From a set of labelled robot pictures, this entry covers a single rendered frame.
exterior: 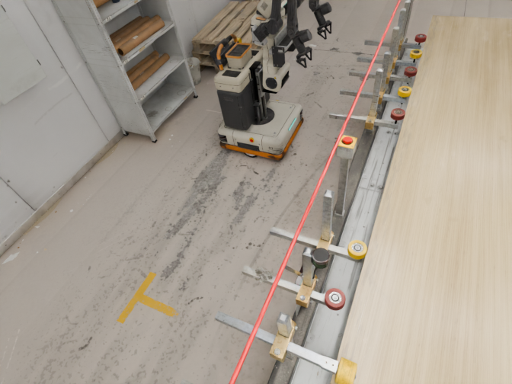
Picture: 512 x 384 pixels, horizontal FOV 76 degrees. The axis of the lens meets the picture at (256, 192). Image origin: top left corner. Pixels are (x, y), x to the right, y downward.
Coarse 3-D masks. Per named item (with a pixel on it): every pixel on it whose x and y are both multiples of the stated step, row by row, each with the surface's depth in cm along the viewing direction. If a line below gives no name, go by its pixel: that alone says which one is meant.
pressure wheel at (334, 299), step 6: (336, 288) 131; (330, 294) 130; (336, 294) 130; (342, 294) 129; (330, 300) 128; (336, 300) 128; (342, 300) 127; (330, 306) 127; (336, 306) 126; (342, 306) 127
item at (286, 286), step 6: (246, 270) 146; (252, 270) 146; (252, 276) 145; (264, 282) 144; (270, 282) 141; (282, 282) 140; (288, 282) 140; (282, 288) 141; (288, 288) 138; (294, 288) 138; (312, 294) 135; (318, 294) 135; (312, 300) 136; (318, 300) 134; (324, 300) 133
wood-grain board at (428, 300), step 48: (432, 48) 240; (480, 48) 232; (432, 96) 204; (480, 96) 198; (432, 144) 177; (480, 144) 172; (384, 192) 160; (432, 192) 156; (480, 192) 153; (384, 240) 143; (432, 240) 140; (480, 240) 137; (384, 288) 129; (432, 288) 127; (480, 288) 124; (384, 336) 118; (432, 336) 116; (480, 336) 114
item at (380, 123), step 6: (330, 114) 217; (336, 114) 216; (342, 114) 216; (348, 120) 215; (354, 120) 213; (360, 120) 211; (378, 120) 207; (384, 120) 206; (384, 126) 207; (390, 126) 205; (396, 126) 203
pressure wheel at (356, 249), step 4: (356, 240) 144; (352, 244) 143; (356, 244) 143; (360, 244) 143; (364, 244) 142; (348, 248) 142; (352, 248) 142; (356, 248) 141; (360, 248) 141; (364, 248) 141; (348, 252) 143; (352, 252) 140; (356, 252) 140; (360, 252) 140; (364, 252) 140; (352, 256) 141; (356, 256) 140; (360, 256) 139; (364, 256) 141
